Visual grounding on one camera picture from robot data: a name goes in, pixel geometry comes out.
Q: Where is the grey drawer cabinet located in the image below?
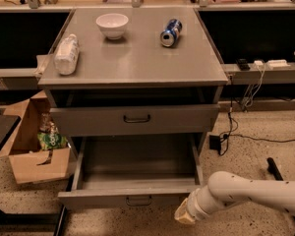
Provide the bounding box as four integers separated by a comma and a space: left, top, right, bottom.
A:
39, 7, 227, 146

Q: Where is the brown cardboard box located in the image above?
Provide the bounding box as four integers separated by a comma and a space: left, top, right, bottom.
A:
0, 91, 71, 184

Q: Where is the white ceramic bowl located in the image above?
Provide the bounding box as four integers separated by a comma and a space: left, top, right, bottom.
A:
95, 13, 129, 39

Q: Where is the black floor cable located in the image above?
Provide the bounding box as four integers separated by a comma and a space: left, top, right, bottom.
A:
218, 76, 295, 157

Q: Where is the clear plastic water bottle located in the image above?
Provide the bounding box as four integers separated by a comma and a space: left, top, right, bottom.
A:
53, 34, 80, 76

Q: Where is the blue soda can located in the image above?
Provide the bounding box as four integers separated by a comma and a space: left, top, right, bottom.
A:
160, 19, 183, 47

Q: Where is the white power strip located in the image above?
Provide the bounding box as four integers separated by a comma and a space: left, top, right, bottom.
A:
267, 59, 289, 69

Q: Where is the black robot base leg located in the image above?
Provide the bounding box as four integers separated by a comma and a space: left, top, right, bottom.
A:
266, 156, 295, 236

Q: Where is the black left base leg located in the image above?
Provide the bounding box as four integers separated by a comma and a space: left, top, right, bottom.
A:
53, 176, 74, 236

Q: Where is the green snack bag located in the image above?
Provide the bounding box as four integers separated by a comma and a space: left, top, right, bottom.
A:
37, 133, 67, 150

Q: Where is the black power adapter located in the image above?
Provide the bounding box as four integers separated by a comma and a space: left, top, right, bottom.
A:
209, 135, 221, 151

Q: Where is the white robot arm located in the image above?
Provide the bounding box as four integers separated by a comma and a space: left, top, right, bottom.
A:
174, 171, 295, 224

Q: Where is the black small device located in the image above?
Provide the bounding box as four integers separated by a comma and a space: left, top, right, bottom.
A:
236, 59, 250, 71

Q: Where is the grey drawer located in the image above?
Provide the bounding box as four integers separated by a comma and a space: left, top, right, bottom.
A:
59, 134, 204, 210
50, 104, 219, 137

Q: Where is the grey top drawer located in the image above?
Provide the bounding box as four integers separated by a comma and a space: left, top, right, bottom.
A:
50, 104, 219, 137

